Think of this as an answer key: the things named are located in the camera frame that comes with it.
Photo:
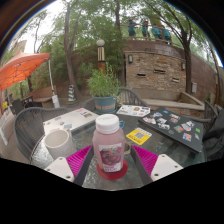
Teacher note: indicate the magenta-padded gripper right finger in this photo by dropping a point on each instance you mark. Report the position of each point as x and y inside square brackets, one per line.
[165, 166]

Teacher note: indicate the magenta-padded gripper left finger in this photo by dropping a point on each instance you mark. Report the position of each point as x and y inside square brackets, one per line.
[58, 166]

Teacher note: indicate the pink juice bottle white cap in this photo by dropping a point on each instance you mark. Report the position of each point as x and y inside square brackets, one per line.
[108, 146]

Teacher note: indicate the white ceramic cup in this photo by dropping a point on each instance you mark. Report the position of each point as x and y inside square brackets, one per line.
[58, 145]

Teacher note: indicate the black laptop with stickers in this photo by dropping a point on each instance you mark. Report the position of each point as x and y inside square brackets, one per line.
[173, 128]

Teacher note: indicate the yellow card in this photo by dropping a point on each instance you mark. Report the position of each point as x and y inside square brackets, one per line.
[139, 136]

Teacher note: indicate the silver laptop with stickers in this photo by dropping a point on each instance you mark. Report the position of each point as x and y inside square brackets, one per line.
[71, 119]

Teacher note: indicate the small colourful card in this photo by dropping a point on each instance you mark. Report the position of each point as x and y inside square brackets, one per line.
[122, 124]

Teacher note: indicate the white sticker sheet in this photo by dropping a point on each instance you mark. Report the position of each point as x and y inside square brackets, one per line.
[133, 110]

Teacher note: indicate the blue yellow striped cone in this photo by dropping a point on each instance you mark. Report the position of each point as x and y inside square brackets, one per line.
[71, 94]

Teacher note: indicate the wooden bench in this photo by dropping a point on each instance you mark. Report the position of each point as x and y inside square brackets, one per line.
[40, 93]

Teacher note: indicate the grey electrical box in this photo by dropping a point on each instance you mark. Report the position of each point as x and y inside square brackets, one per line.
[194, 87]

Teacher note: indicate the green plant in teal pot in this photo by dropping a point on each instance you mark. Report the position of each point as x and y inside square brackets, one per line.
[103, 85]

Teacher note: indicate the leaning tree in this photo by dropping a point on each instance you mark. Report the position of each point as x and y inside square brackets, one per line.
[68, 60]

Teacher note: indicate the orange canopy with white pole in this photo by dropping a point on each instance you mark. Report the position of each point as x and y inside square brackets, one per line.
[20, 66]

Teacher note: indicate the tree beside stone wall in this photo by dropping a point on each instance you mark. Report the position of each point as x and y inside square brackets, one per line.
[187, 70]

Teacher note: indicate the wall lantern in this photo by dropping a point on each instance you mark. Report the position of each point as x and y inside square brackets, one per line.
[183, 66]
[130, 59]

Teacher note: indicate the striped lamp post white globe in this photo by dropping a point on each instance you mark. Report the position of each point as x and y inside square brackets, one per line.
[101, 56]

